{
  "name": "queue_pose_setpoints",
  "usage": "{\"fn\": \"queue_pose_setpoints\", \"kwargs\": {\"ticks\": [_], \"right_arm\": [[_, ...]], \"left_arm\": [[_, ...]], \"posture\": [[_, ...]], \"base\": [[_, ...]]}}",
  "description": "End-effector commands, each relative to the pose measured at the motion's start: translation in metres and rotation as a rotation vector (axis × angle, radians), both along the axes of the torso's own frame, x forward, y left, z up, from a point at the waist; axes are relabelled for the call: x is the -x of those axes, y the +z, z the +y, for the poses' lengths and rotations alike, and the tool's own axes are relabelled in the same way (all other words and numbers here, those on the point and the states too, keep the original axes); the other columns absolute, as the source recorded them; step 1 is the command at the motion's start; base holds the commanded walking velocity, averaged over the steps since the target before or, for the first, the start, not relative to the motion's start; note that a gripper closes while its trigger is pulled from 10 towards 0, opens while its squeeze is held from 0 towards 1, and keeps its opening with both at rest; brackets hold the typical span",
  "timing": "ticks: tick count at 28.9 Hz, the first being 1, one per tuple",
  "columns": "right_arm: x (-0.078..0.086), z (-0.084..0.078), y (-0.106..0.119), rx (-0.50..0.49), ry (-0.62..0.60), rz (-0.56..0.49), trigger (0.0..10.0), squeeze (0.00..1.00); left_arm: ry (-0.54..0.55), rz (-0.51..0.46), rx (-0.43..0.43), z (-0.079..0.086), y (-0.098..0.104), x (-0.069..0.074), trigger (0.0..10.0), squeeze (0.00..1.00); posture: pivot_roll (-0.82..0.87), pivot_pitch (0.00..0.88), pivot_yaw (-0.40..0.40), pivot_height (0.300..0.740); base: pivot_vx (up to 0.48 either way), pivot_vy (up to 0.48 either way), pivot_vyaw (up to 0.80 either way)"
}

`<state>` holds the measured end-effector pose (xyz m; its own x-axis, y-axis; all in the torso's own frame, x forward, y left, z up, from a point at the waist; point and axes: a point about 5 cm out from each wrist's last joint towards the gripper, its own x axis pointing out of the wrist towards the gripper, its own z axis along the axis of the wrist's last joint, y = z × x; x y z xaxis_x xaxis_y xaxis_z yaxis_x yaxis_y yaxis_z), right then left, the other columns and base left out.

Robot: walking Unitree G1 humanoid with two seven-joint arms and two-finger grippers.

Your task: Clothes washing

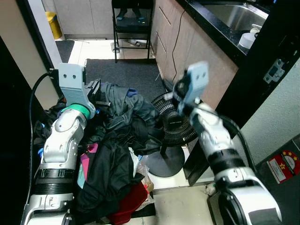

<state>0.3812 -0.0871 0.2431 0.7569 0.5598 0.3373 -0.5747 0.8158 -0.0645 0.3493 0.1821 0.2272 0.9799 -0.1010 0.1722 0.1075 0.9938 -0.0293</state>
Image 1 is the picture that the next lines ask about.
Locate black floor fan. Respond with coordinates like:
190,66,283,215
145,92,200,179

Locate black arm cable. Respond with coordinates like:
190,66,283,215
28,70,59,188
220,115,258,174

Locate steel sink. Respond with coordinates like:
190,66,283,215
199,2,269,33

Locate brown wooden cabinet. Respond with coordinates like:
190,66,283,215
151,0,240,111

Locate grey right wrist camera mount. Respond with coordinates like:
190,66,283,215
182,61,210,106

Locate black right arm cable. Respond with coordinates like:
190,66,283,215
220,115,258,174

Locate grey washing machine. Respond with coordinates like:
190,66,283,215
251,138,300,225

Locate dark grey garment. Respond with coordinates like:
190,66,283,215
91,82,165,158

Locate black counter top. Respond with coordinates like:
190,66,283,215
177,0,277,66

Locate pink cloth item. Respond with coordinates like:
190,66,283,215
81,143,99,188

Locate white bottle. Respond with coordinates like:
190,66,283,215
238,24,261,50

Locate black garment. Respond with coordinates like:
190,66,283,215
75,141,143,223

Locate small dark floor mat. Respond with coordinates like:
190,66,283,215
55,40,75,64

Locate red round sticker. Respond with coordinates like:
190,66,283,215
267,150,300,183

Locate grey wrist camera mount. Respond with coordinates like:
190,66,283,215
182,61,210,106
57,62,98,118

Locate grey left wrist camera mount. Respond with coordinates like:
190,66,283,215
57,62,98,118

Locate black door frame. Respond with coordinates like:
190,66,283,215
225,0,300,127

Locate large dark grey floor mat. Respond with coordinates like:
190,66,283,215
84,59,165,101

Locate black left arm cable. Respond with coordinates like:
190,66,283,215
28,70,59,188

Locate clear plastic bag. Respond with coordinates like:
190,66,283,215
134,152,156,207

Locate black metal chair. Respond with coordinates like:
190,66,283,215
112,0,155,64

